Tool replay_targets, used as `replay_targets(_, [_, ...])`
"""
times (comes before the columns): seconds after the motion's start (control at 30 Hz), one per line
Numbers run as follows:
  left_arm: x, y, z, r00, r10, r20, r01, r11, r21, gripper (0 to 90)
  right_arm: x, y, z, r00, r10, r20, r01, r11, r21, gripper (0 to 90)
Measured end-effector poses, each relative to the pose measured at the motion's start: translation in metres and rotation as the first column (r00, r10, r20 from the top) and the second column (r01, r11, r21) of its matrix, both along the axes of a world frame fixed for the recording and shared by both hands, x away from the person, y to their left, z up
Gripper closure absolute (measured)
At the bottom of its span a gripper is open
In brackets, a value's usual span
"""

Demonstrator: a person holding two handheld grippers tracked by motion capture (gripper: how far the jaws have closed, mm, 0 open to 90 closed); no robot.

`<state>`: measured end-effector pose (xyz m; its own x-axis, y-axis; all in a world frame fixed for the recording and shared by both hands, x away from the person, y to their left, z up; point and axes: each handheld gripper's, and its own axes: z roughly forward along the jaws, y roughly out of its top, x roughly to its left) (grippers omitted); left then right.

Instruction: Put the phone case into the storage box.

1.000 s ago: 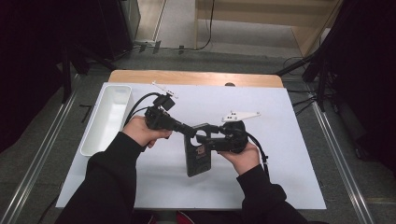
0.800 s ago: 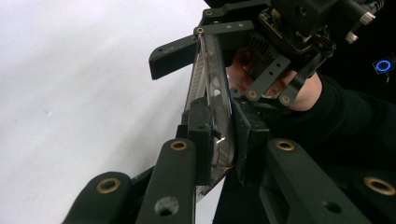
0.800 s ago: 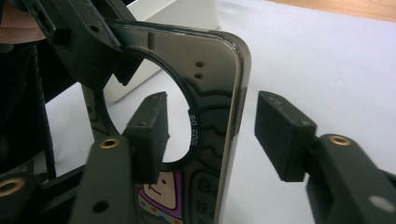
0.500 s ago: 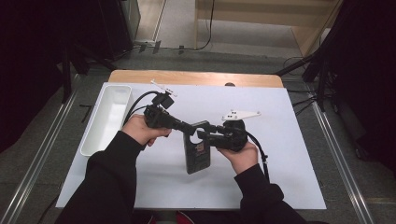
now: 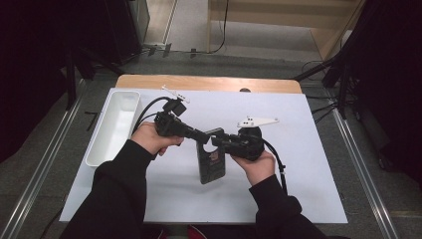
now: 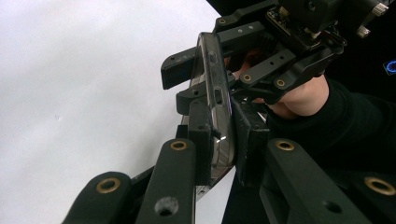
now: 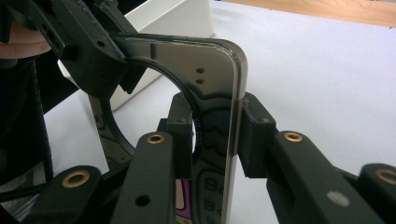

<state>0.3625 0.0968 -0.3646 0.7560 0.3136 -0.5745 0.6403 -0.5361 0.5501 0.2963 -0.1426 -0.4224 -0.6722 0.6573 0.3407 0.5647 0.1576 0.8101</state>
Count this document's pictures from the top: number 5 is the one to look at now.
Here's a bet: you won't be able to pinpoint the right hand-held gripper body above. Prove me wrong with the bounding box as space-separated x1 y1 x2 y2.
228 116 280 162

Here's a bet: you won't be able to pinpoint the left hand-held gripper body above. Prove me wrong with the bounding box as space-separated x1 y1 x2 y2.
153 85 200 140

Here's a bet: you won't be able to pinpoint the patterned gold phone case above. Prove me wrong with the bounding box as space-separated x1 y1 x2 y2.
195 126 227 185

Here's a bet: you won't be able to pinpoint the white plastic bin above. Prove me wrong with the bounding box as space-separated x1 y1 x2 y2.
85 90 144 167

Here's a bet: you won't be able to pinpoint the person's left hand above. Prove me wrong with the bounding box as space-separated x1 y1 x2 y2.
131 121 184 157

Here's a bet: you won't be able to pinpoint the person's right hand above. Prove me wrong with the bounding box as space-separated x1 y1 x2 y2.
231 149 277 187

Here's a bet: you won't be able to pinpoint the wooden table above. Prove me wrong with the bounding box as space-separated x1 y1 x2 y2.
114 74 303 95

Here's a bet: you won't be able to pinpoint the white table mat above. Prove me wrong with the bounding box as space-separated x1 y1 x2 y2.
59 88 348 224

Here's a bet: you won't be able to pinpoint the small metal floor brackets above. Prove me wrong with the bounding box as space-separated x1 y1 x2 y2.
147 42 198 60

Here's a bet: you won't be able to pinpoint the person's red clothing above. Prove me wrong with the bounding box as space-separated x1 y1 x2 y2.
186 225 209 239

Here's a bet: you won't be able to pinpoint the black metal stand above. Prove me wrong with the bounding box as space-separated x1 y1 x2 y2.
64 46 125 112
293 33 357 120

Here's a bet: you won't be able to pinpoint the black cabinet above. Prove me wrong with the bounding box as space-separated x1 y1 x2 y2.
68 0 143 66

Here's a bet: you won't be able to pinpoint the grey cabinet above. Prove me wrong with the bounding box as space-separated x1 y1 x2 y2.
128 0 151 44

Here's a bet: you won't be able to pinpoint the dark curtain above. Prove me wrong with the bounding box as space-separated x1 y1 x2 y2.
0 0 73 163
347 0 422 185

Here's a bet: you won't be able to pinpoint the left hand-held gripper black cable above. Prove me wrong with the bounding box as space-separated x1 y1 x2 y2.
131 96 172 134

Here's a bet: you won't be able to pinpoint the hand-held gripper black cable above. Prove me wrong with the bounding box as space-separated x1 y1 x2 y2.
131 96 172 134
262 138 289 195

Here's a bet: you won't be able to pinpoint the right hand-held gripper black cable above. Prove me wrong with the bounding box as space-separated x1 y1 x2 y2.
262 138 289 195

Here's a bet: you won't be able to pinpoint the black floor cables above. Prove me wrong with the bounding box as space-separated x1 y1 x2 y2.
300 59 342 125

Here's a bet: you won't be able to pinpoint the black hanging cable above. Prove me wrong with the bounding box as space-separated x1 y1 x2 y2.
211 0 231 54

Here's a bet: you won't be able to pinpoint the metal floor rail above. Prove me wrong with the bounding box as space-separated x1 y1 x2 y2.
0 79 85 239
331 106 401 239

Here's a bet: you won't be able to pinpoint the light wooden shelf frame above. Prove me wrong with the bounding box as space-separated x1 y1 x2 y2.
207 0 366 62

